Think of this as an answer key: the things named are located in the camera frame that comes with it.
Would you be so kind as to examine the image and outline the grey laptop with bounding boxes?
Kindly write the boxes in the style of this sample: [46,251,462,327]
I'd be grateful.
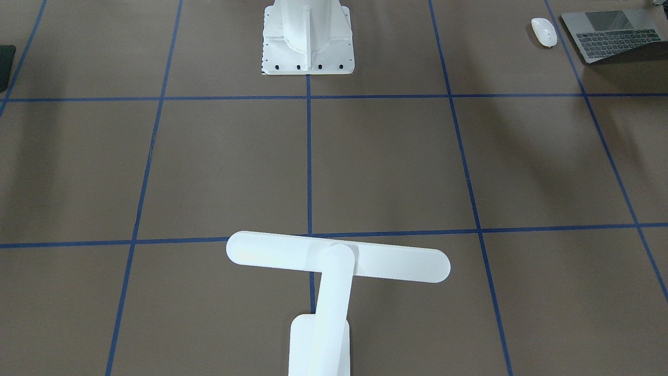
[560,9,667,66]

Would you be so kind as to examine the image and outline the black mouse pad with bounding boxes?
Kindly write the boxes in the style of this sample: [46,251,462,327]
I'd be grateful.
[0,45,16,92]

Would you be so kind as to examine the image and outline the white desk lamp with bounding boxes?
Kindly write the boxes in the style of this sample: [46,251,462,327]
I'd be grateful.
[226,231,451,375]

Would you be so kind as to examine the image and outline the white computer mouse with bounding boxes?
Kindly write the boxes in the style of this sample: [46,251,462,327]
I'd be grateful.
[530,18,558,48]

